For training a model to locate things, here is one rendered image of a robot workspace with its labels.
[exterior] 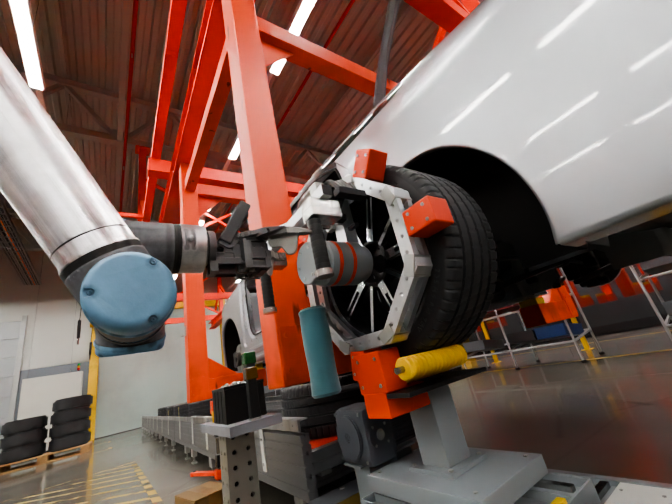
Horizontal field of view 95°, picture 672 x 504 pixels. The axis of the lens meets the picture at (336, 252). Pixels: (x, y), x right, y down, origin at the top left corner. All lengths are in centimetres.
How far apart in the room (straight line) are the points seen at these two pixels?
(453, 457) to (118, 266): 94
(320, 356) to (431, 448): 41
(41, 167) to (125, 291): 17
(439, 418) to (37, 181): 99
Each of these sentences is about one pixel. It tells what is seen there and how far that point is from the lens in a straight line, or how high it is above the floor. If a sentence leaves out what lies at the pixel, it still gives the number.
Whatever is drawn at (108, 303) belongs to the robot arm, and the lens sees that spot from 41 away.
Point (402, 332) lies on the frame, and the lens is 87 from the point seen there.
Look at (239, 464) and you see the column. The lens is 134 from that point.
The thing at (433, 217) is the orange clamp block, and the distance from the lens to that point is 76.
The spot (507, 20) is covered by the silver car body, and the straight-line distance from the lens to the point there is 139.
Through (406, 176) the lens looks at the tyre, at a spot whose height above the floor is 102.
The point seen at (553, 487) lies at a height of 17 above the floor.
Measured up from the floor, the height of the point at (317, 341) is 63.
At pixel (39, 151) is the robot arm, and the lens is 49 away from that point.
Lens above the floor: 55
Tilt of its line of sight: 20 degrees up
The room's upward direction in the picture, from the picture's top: 13 degrees counter-clockwise
